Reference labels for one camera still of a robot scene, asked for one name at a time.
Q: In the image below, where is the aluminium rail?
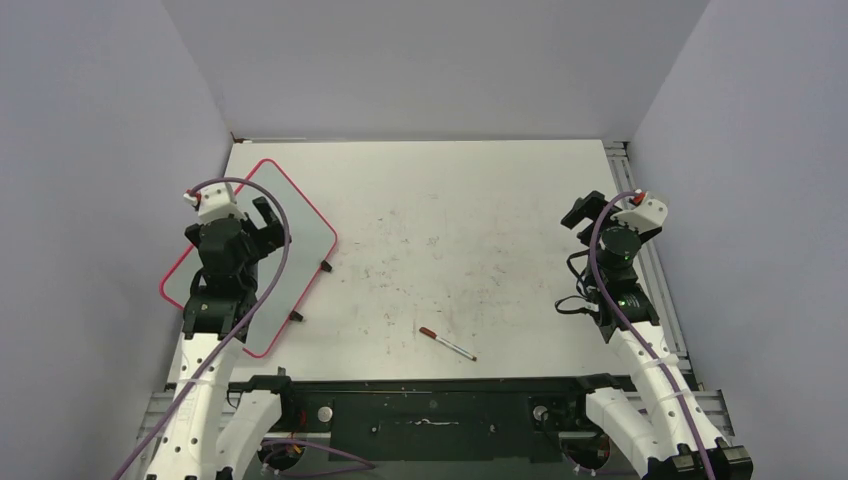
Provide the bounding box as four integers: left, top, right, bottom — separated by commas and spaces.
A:
135, 389, 735, 442
602, 141, 693, 374

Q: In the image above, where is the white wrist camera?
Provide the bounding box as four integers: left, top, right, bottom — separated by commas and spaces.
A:
183, 183, 246, 225
610, 191, 669, 234

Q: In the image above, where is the front aluminium rail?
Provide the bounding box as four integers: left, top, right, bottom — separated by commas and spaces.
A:
135, 389, 735, 442

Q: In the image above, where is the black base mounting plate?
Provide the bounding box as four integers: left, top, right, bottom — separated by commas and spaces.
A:
270, 377, 601, 463

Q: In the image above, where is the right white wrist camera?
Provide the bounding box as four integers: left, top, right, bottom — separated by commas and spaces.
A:
610, 191, 669, 234

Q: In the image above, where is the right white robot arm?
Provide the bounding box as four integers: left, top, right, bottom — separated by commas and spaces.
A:
561, 190, 754, 479

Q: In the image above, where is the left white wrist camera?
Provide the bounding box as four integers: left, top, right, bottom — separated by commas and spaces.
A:
183, 183, 246, 225

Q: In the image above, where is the white whiteboard marker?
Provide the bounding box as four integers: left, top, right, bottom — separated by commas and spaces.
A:
432, 332, 477, 362

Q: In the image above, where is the red marker cap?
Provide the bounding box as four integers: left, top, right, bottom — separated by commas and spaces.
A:
419, 327, 438, 339

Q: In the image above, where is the pink framed whiteboard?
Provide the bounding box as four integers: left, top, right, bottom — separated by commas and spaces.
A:
159, 158, 338, 359

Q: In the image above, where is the right aluminium rail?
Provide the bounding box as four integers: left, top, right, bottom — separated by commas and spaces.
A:
602, 141, 693, 374

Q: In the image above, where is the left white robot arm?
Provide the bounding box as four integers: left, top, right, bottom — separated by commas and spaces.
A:
144, 197, 298, 479

